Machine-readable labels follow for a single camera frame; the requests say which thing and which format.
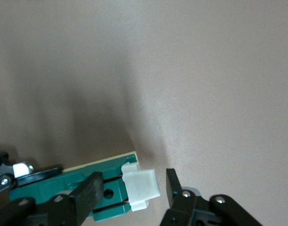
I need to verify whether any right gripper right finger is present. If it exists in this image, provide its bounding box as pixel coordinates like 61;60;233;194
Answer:
159;168;262;226

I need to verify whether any brown paper table cover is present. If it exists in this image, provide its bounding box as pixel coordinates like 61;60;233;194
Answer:
0;0;288;226

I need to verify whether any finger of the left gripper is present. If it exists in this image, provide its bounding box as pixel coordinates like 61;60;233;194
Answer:
0;152;64;196

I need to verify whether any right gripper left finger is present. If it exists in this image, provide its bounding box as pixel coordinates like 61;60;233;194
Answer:
0;171;104;226

